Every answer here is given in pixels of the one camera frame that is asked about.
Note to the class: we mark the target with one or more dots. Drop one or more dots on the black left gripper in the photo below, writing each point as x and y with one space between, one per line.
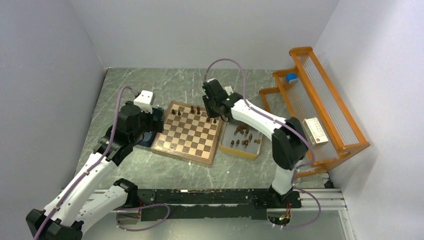
154 125

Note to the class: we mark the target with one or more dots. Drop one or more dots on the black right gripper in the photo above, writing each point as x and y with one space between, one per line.
211 113

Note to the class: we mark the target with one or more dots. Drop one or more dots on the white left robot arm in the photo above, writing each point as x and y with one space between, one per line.
70 215

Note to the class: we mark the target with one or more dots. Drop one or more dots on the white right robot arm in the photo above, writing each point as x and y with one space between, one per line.
289 144

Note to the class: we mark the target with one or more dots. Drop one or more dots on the dark chess pieces pile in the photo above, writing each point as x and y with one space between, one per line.
243 137

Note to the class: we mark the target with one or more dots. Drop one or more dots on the wooden chess board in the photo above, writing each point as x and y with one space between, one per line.
189 136

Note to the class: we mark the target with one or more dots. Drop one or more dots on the blue tray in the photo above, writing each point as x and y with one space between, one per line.
147 139

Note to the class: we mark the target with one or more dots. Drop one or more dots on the white clip on table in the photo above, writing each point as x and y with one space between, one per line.
229 90

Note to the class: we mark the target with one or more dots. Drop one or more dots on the yellow metal tin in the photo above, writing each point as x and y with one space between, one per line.
253 149

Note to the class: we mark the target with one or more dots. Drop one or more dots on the blue round object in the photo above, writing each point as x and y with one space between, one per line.
291 78

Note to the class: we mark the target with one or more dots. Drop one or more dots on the white small box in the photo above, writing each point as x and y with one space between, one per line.
315 132

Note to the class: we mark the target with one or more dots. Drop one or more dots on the orange wooden rack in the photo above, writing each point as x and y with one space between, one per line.
314 95

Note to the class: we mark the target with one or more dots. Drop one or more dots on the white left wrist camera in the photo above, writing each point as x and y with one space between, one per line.
145 101

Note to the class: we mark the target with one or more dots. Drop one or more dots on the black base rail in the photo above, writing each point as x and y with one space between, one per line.
252 203

